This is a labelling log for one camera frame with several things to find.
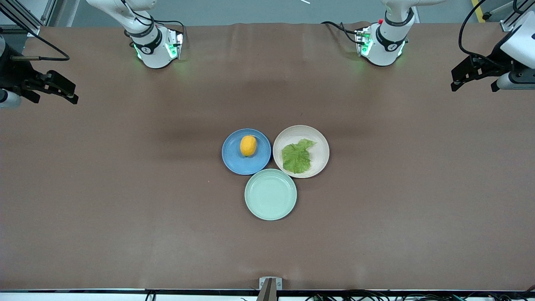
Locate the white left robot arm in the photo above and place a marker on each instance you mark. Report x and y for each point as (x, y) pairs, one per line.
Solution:
(386, 46)

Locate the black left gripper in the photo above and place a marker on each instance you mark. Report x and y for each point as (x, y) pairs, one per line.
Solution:
(495, 61)

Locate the mint green plate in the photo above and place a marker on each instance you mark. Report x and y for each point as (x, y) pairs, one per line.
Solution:
(271, 195)

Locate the aluminium frame profile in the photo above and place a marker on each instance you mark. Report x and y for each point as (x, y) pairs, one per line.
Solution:
(508, 23)
(25, 23)

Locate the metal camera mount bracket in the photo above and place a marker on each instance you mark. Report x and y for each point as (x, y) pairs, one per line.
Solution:
(270, 288)

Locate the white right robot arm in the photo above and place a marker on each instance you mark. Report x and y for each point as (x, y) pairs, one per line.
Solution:
(154, 54)

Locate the yellow floor tape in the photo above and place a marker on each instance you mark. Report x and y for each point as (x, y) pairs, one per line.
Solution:
(478, 10)

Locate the beige plate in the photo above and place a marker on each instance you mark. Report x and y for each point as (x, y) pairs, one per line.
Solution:
(319, 154)

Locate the green lettuce leaf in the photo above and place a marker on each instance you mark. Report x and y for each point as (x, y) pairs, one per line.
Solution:
(296, 159)

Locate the brown table cover mat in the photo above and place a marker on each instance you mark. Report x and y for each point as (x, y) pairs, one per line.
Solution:
(125, 209)

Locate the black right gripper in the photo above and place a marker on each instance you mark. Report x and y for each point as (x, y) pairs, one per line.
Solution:
(12, 72)

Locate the blue plate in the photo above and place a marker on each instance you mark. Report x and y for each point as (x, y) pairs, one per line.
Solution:
(236, 161)

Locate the yellow lemon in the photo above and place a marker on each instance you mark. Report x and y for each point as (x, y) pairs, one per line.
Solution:
(248, 146)

